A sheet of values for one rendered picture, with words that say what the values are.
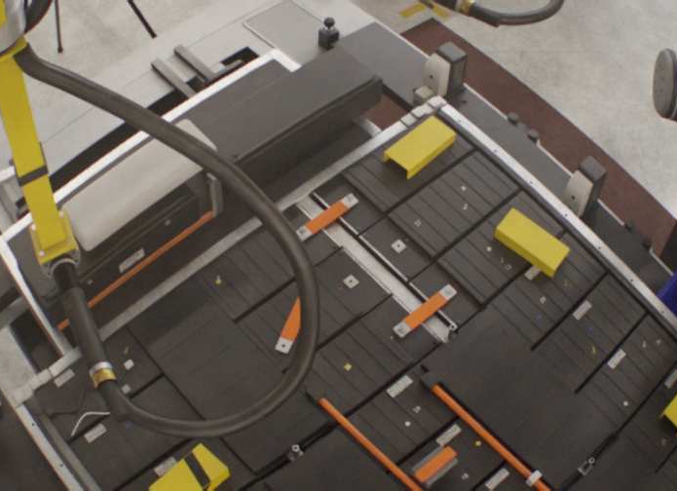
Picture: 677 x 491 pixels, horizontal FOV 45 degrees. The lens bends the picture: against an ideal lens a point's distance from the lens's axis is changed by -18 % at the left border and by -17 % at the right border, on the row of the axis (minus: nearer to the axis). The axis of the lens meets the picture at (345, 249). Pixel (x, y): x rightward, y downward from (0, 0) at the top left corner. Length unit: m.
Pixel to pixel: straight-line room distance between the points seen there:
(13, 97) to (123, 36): 2.76
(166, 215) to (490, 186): 0.70
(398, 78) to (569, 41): 1.77
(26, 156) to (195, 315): 0.68
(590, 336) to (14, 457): 1.29
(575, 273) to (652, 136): 1.89
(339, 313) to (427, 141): 0.45
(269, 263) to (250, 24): 0.94
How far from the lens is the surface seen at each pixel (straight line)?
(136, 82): 2.51
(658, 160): 3.70
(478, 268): 1.92
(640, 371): 1.90
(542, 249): 1.94
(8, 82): 1.19
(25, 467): 1.91
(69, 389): 1.81
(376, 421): 1.73
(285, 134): 1.97
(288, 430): 1.71
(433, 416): 1.75
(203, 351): 1.79
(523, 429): 1.76
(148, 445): 1.73
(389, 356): 1.80
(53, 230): 1.45
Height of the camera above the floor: 2.59
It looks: 56 degrees down
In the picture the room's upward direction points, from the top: 4 degrees clockwise
